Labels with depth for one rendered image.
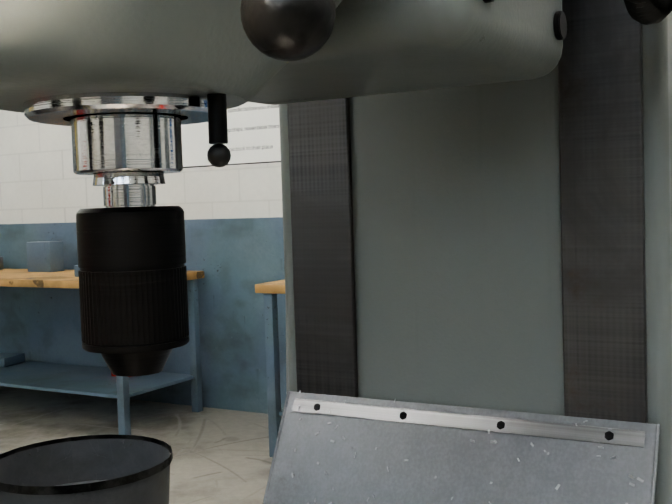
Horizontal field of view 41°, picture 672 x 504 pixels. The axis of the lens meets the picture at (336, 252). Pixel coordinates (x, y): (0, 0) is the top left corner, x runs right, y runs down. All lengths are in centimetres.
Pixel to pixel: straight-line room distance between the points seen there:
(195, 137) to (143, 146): 537
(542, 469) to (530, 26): 34
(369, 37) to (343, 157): 31
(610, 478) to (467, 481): 11
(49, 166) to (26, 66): 630
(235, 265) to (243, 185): 50
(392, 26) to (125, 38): 17
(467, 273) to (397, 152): 12
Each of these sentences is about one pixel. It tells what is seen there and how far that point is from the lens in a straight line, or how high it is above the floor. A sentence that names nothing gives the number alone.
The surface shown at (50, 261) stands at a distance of 618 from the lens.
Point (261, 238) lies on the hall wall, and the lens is 545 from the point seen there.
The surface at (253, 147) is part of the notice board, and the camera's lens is 549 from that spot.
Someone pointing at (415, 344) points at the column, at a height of 115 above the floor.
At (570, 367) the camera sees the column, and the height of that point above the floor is 113.
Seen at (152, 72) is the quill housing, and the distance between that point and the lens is 35.
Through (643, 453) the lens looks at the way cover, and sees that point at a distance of 69.
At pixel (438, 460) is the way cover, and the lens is 74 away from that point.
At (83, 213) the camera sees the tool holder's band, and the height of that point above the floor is 126.
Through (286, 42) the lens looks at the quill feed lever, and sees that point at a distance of 28.
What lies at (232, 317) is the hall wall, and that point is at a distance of 563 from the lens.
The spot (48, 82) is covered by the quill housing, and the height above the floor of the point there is 131.
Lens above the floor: 126
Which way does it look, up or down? 3 degrees down
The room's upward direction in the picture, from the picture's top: 2 degrees counter-clockwise
